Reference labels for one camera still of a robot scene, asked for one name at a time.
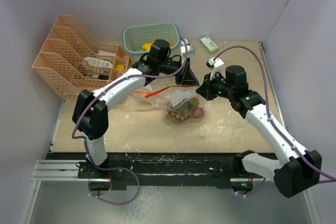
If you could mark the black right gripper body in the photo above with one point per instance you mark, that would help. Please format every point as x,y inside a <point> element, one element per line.
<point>215,87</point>

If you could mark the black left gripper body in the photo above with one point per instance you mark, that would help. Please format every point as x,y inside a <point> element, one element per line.
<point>179,78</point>

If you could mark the brown fake potato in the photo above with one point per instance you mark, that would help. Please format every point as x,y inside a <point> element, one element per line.
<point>199,112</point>

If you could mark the clear zip bag red seal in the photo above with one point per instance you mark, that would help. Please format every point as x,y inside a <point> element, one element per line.
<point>154,98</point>

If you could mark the yellow fake bell pepper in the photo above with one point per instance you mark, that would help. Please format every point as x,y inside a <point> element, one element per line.
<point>147,46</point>

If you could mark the brown fake mushrooms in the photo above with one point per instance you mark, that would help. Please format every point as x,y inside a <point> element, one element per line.
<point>183,111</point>

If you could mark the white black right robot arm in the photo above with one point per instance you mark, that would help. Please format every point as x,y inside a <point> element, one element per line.
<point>295,168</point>

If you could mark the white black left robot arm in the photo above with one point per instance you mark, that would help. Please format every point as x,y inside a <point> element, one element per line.
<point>91,110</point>

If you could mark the small white green box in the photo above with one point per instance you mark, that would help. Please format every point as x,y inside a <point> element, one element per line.
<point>208,45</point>

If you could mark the light blue plastic basket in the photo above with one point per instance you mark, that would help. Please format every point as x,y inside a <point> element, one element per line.
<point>134,37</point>

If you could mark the small yellow item in organizer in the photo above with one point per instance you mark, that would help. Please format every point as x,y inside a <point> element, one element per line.
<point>120,67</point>

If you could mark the orange mesh file organizer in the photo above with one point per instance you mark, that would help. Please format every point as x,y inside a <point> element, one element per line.
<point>60,60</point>

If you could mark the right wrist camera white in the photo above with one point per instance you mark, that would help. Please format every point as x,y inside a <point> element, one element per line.
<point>216,65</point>

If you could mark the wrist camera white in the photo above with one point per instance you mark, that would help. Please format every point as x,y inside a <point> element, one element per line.
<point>216,65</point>
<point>190,49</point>

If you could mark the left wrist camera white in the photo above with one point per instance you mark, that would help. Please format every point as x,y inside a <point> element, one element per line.
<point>190,49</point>

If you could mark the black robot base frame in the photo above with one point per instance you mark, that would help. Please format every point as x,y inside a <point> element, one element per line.
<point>163,169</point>

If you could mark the aluminium rail frame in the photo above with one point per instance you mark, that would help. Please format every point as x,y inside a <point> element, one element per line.
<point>50,171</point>

